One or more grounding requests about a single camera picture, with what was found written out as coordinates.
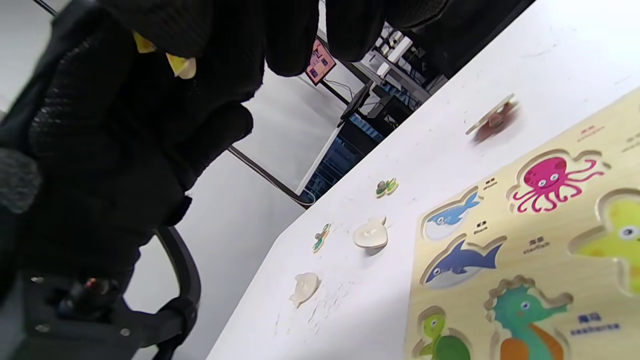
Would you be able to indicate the person's right hand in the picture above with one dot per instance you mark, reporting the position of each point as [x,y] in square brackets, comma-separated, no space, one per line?
[125,140]

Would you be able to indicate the yellow starfish puzzle piece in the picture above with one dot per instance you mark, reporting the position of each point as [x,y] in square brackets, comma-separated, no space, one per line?
[182,66]

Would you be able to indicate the seahorse puzzle piece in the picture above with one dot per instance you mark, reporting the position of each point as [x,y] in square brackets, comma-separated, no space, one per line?
[321,237]

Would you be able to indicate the plain wooden puzzle piece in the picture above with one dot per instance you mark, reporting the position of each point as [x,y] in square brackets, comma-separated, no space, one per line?
[492,116]
[371,234]
[304,289]

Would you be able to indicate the green turtle puzzle piece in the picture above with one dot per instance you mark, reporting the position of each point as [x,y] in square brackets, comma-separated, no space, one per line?
[387,187]

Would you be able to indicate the wooden animal puzzle frame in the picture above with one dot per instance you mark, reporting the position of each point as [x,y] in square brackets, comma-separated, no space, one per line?
[560,270]

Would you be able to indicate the glass partition panel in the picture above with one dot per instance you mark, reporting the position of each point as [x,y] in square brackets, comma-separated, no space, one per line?
[340,150]

